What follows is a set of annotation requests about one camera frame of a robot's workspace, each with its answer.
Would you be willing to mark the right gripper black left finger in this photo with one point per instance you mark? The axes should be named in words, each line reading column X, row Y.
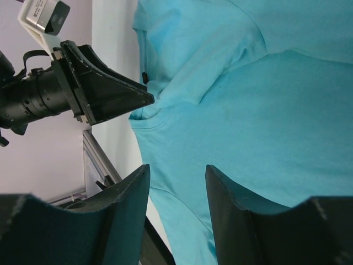
column 106, row 228

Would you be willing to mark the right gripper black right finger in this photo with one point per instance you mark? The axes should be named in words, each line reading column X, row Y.
column 250, row 229

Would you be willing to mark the turquoise t shirt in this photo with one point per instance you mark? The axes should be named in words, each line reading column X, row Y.
column 260, row 89

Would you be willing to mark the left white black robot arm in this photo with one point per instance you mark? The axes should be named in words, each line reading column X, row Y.
column 77, row 80

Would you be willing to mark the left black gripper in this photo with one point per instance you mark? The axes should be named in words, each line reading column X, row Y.
column 103, row 94

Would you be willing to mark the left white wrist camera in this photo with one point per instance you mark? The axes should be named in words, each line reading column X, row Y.
column 43, row 20

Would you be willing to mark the left aluminium frame post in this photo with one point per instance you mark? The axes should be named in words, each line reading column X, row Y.
column 99, row 172

